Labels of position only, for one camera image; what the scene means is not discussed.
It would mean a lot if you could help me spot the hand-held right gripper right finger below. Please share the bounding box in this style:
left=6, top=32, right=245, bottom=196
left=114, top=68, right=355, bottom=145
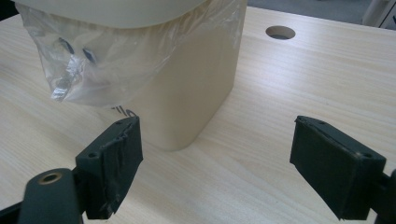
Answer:
left=289, top=115, right=388, bottom=221

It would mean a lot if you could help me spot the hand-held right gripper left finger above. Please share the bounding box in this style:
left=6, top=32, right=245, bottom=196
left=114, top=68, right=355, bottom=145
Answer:
left=75, top=116, right=145, bottom=220

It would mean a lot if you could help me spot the cream square waste bin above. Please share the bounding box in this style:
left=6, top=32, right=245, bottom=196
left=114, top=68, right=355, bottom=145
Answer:
left=12, top=0, right=249, bottom=153

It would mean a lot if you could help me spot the clear plastic bin bag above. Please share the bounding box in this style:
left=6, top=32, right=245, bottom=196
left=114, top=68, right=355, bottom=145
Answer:
left=15, top=0, right=248, bottom=108

